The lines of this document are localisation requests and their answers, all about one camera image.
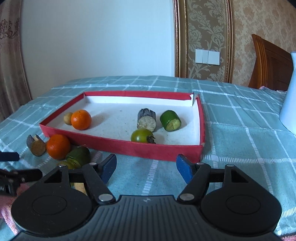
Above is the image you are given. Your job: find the white wall switch panel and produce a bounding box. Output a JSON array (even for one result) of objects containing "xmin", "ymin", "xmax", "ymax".
[{"xmin": 195, "ymin": 49, "xmax": 220, "ymax": 66}]

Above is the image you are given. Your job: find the red shallow cardboard box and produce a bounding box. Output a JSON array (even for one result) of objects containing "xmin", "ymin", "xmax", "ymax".
[{"xmin": 40, "ymin": 91, "xmax": 205, "ymax": 163}]

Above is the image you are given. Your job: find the dark purple yam piece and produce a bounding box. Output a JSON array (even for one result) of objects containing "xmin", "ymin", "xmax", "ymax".
[{"xmin": 137, "ymin": 108, "xmax": 157, "ymax": 132}]

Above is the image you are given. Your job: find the green tomato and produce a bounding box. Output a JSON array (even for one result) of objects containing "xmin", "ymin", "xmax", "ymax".
[
  {"xmin": 130, "ymin": 128, "xmax": 156, "ymax": 144},
  {"xmin": 57, "ymin": 161, "xmax": 75, "ymax": 170}
]

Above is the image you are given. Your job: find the dark green cucumber end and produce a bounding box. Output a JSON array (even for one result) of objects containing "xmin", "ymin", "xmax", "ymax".
[{"xmin": 66, "ymin": 146, "xmax": 91, "ymax": 169}]

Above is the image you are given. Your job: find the pink towel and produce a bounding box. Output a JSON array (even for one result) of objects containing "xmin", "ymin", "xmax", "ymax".
[{"xmin": 1, "ymin": 184, "xmax": 29, "ymax": 235}]

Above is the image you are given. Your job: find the green cucumber piece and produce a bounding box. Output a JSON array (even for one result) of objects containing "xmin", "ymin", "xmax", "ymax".
[{"xmin": 159, "ymin": 110, "xmax": 182, "ymax": 132}]

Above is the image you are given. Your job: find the brown longan fruit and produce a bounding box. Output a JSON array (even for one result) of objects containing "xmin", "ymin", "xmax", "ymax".
[{"xmin": 63, "ymin": 112, "xmax": 73, "ymax": 126}]

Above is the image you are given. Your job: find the white electric kettle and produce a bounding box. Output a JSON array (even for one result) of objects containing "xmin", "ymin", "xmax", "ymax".
[{"xmin": 279, "ymin": 51, "xmax": 296, "ymax": 135}]

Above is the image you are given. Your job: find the gold framed wallpaper panel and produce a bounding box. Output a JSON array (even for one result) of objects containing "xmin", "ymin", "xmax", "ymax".
[{"xmin": 173, "ymin": 1, "xmax": 234, "ymax": 83}]

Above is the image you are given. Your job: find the orange mandarin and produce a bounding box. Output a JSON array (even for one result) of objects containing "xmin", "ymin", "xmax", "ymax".
[
  {"xmin": 46, "ymin": 134, "xmax": 71, "ymax": 160},
  {"xmin": 71, "ymin": 109, "xmax": 92, "ymax": 131}
]

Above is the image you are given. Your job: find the brown sugarcane piece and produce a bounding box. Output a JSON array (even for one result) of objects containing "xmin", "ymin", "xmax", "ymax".
[{"xmin": 26, "ymin": 135, "xmax": 46, "ymax": 157}]

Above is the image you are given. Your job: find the wooden headboard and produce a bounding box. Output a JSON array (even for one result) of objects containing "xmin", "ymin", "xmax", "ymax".
[{"xmin": 248, "ymin": 34, "xmax": 293, "ymax": 91}]

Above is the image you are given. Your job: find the beige patterned curtain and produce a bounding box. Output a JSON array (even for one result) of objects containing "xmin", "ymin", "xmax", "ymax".
[{"xmin": 1, "ymin": 1, "xmax": 31, "ymax": 121}]

